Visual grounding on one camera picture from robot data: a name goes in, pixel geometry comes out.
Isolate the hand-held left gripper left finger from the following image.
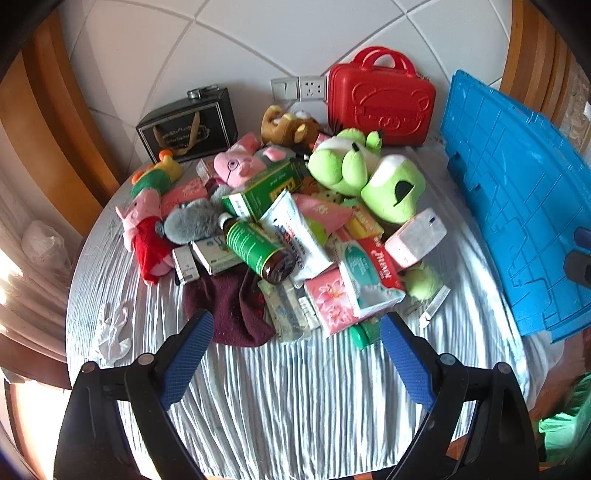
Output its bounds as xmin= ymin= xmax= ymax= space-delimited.
xmin=54 ymin=309 xmax=215 ymax=480

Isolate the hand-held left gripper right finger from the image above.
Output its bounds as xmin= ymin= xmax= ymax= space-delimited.
xmin=379 ymin=313 xmax=541 ymax=480

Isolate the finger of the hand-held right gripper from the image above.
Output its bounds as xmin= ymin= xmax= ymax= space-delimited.
xmin=563 ymin=227 xmax=591 ymax=283

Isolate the green jar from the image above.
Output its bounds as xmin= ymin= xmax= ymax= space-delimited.
xmin=349 ymin=320 xmax=384 ymax=349

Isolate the maroon cloth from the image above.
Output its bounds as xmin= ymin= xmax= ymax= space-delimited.
xmin=182 ymin=268 xmax=277 ymax=348

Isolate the red box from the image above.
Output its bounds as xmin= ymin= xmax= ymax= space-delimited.
xmin=358 ymin=236 xmax=407 ymax=291

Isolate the white blue medicine box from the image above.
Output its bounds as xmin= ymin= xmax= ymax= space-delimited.
xmin=191 ymin=237 xmax=245 ymax=275

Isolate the blue plastic storage box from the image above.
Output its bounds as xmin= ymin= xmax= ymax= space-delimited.
xmin=438 ymin=69 xmax=591 ymax=344

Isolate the brown bottle with green label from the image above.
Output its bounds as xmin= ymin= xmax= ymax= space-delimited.
xmin=218 ymin=213 xmax=296 ymax=284

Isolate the white wet wipes pack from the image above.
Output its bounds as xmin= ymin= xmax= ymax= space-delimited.
xmin=259 ymin=189 xmax=334 ymax=283

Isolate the crumpled white plastic wrapper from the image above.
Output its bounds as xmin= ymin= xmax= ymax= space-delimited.
xmin=90 ymin=300 xmax=134 ymax=363

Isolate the small white box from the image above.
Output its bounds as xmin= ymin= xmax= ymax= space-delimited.
xmin=172 ymin=244 xmax=200 ymax=284

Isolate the green white tissue pack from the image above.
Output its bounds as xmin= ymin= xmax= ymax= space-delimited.
xmin=335 ymin=240 xmax=407 ymax=319

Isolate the pink floral tissue pack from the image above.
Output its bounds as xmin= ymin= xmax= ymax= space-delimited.
xmin=305 ymin=268 xmax=365 ymax=337

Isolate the grey striped tablecloth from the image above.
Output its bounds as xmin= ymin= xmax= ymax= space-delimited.
xmin=67 ymin=138 xmax=546 ymax=480

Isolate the clear plastic packet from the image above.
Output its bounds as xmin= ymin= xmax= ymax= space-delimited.
xmin=257 ymin=277 xmax=319 ymax=342

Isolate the pig plush in red dress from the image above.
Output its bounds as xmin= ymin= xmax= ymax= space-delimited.
xmin=115 ymin=189 xmax=176 ymax=284

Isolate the grey furry plush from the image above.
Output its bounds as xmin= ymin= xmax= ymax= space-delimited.
xmin=164 ymin=185 xmax=232 ymax=244

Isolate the green cloth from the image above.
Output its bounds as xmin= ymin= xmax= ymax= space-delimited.
xmin=538 ymin=374 xmax=591 ymax=467

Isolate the pink paper packet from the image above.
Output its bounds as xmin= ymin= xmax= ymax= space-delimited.
xmin=292 ymin=193 xmax=354 ymax=234

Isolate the green medicine box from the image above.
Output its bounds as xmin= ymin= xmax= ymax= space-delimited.
xmin=222 ymin=161 xmax=308 ymax=222

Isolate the green caterpillar plush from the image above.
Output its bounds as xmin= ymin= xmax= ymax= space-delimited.
xmin=130 ymin=148 xmax=184 ymax=200

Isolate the clear plastic bag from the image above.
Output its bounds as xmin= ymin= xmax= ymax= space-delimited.
xmin=21 ymin=220 xmax=70 ymax=273

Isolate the pink pig plush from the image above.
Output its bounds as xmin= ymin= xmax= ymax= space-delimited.
xmin=213 ymin=133 xmax=296 ymax=189

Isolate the large green frog plush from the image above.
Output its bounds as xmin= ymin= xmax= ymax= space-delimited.
xmin=307 ymin=128 xmax=428 ymax=224

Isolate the black gift bag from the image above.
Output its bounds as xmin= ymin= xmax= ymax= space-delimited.
xmin=136 ymin=85 xmax=238 ymax=164

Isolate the brown teddy bear plush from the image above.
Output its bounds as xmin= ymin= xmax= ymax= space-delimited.
xmin=260 ymin=105 xmax=324 ymax=148

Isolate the red toy suitcase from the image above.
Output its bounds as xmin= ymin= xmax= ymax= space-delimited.
xmin=325 ymin=46 xmax=437 ymax=148

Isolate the wooden door frame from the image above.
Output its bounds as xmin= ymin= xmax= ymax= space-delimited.
xmin=0 ymin=23 xmax=121 ymax=208
xmin=501 ymin=0 xmax=591 ymax=130

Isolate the white wall switch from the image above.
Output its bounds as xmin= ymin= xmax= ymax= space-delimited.
xmin=270 ymin=78 xmax=300 ymax=102

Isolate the white wall socket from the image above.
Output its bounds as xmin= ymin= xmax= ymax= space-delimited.
xmin=299 ymin=75 xmax=328 ymax=102

